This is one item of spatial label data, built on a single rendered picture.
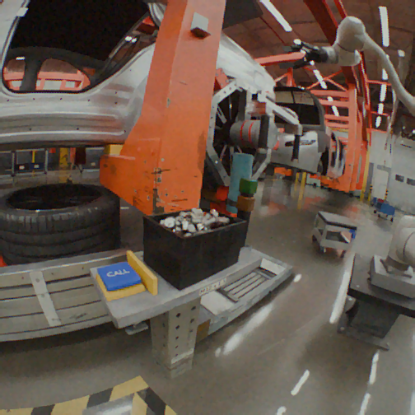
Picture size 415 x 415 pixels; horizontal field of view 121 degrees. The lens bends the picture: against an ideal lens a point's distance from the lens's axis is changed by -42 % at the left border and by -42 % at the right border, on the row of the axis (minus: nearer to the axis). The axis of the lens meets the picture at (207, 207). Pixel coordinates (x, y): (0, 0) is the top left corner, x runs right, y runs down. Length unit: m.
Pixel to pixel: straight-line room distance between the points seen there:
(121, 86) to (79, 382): 1.27
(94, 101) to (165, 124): 0.58
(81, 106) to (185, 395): 1.20
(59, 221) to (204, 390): 0.73
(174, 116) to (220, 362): 0.84
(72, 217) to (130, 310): 0.41
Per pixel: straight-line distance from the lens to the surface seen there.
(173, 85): 0.56
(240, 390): 0.79
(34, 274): 0.63
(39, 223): 0.69
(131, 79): 1.12
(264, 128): 0.77
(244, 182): 0.56
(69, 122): 0.99
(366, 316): 1.15
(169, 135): 0.54
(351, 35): 0.95
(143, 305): 0.37
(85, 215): 0.71
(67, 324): 0.77
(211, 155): 0.86
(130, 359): 0.83
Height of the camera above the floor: 0.70
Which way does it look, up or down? 14 degrees down
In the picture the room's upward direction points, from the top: 7 degrees clockwise
